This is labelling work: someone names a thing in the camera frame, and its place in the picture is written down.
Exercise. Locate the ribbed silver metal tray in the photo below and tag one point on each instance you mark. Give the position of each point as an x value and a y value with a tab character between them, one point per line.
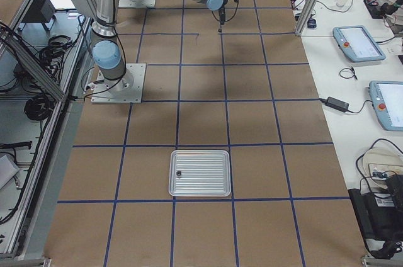
204	173

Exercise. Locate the blue patterned small box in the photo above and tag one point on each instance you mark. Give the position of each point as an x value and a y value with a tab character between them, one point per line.
311	23

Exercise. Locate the blue teach pendant far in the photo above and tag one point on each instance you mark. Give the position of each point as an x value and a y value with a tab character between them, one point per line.
357	44

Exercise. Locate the blue teach pendant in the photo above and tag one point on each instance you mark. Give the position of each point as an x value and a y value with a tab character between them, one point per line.
357	44
386	97

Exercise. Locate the black power brick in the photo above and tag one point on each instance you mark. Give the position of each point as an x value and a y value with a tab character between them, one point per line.
335	104

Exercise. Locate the blue teach pendant near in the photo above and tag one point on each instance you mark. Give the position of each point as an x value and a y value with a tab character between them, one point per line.
386	97

